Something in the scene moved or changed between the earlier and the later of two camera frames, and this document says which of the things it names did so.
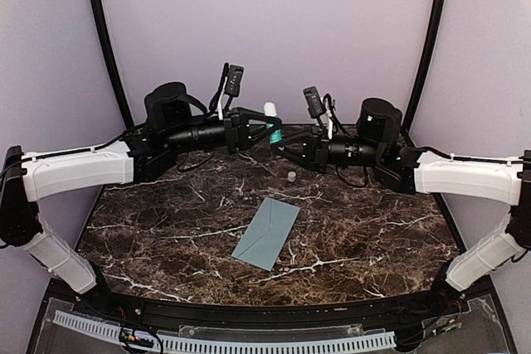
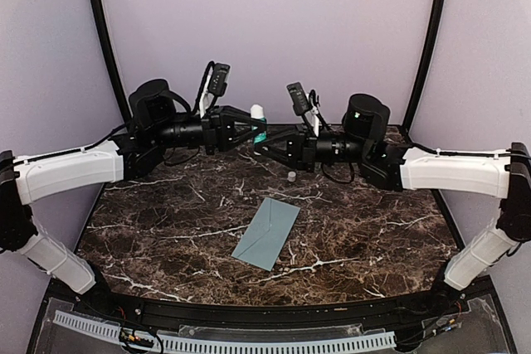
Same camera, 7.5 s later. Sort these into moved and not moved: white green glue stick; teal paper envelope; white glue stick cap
Moved: white green glue stick
Not moved: teal paper envelope; white glue stick cap
